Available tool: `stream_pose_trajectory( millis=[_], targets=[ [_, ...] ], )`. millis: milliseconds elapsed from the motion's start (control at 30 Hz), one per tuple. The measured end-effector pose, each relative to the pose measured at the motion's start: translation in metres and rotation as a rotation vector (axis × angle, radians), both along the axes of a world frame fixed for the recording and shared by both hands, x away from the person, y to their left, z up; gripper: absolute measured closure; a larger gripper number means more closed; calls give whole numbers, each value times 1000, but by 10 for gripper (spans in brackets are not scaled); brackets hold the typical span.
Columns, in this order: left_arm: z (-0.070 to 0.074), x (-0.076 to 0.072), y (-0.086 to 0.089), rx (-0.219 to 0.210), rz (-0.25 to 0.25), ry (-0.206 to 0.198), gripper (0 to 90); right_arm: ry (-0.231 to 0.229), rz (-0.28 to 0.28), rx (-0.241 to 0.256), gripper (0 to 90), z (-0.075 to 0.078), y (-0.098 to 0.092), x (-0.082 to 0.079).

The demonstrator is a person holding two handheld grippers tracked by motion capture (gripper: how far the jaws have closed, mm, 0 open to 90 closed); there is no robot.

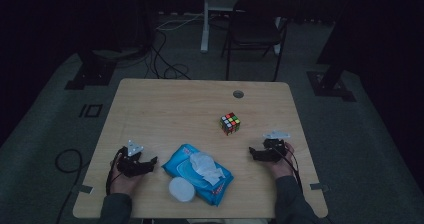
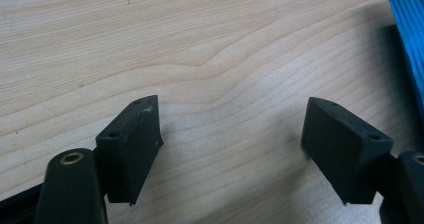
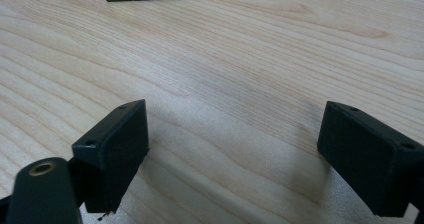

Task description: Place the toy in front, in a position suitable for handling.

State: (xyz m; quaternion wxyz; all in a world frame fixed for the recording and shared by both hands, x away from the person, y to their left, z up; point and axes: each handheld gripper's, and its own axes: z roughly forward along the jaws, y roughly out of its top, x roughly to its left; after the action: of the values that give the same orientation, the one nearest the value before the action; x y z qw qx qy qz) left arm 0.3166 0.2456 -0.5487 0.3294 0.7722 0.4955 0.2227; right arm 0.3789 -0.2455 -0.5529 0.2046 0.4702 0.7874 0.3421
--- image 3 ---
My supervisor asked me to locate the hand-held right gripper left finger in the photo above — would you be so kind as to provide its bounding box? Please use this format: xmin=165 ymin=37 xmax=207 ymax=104
xmin=68 ymin=99 xmax=150 ymax=215

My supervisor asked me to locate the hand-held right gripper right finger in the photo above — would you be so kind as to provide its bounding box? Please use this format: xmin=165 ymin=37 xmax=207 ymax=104
xmin=316 ymin=100 xmax=424 ymax=218

